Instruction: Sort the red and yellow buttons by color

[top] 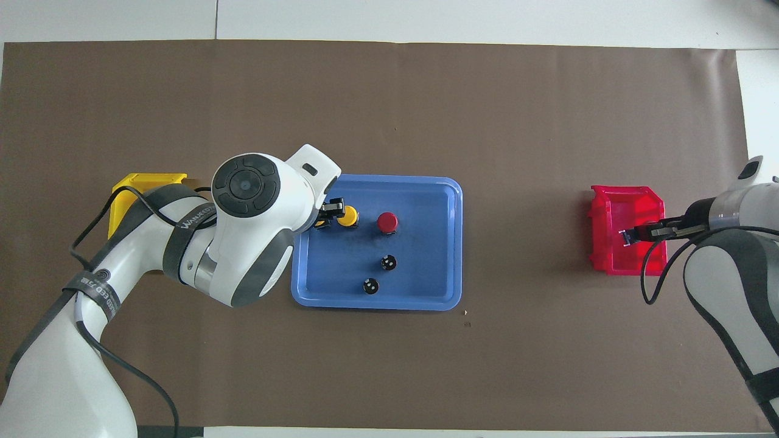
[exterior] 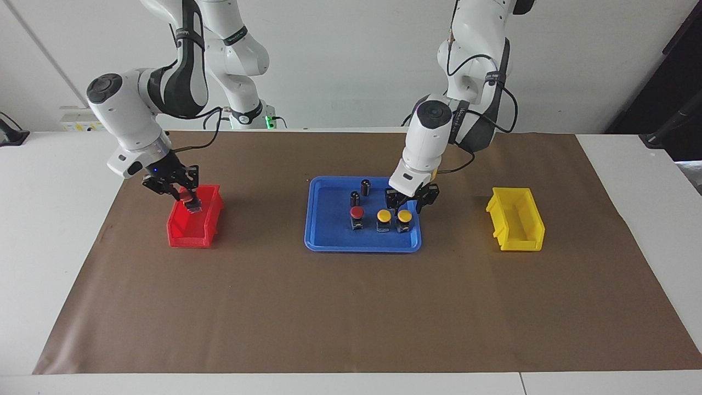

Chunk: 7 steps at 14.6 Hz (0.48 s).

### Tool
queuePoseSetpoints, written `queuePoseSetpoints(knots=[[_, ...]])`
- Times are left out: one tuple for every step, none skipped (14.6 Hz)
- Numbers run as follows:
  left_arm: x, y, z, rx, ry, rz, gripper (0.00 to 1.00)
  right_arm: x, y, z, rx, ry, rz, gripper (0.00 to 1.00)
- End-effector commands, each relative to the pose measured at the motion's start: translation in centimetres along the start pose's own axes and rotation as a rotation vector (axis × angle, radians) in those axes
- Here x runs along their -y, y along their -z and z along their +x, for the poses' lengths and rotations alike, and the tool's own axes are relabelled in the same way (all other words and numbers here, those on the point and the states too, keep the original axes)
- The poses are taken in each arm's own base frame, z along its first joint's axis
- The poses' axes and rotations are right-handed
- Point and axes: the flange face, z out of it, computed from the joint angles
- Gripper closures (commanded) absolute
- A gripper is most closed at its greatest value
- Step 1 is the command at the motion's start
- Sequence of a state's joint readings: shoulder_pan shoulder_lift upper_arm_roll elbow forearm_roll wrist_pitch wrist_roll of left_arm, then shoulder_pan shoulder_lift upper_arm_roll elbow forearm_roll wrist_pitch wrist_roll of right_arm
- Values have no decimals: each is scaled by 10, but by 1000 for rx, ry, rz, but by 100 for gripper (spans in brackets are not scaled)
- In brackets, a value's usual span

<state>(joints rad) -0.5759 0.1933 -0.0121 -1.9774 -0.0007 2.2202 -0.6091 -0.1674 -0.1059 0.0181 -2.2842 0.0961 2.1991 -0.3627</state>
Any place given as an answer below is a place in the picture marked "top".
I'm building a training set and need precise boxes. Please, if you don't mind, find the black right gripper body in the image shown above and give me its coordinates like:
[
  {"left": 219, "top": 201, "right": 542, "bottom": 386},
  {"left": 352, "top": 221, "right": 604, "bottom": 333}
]
[{"left": 665, "top": 200, "right": 718, "bottom": 242}]

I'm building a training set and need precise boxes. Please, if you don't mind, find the red plastic bin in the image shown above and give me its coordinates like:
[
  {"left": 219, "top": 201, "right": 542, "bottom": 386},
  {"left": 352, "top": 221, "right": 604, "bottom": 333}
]
[{"left": 588, "top": 185, "right": 669, "bottom": 277}]

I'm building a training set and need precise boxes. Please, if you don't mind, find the blue plastic tray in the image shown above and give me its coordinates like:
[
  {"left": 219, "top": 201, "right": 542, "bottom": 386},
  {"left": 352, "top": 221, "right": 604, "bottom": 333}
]
[{"left": 290, "top": 175, "right": 464, "bottom": 312}]

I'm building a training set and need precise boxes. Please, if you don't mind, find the brown paper table mat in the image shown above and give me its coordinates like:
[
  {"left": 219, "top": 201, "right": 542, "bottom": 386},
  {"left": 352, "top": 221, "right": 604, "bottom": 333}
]
[{"left": 0, "top": 40, "right": 774, "bottom": 429}]

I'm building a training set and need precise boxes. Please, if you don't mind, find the yellow plastic bin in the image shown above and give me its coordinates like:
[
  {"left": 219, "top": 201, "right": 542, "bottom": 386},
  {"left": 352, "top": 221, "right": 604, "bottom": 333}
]
[{"left": 108, "top": 173, "right": 211, "bottom": 241}]

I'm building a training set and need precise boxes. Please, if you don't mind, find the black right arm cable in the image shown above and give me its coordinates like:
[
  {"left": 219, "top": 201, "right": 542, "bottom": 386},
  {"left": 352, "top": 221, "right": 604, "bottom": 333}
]
[{"left": 642, "top": 226, "right": 779, "bottom": 305}]

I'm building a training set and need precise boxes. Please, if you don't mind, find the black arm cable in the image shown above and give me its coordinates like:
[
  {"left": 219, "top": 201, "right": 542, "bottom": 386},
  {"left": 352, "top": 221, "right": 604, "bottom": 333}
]
[
  {"left": 642, "top": 226, "right": 779, "bottom": 305},
  {"left": 70, "top": 184, "right": 214, "bottom": 438}
]

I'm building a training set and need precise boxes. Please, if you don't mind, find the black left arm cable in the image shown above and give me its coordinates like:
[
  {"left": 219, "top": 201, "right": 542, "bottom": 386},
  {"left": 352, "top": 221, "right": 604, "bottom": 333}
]
[{"left": 70, "top": 184, "right": 214, "bottom": 438}]

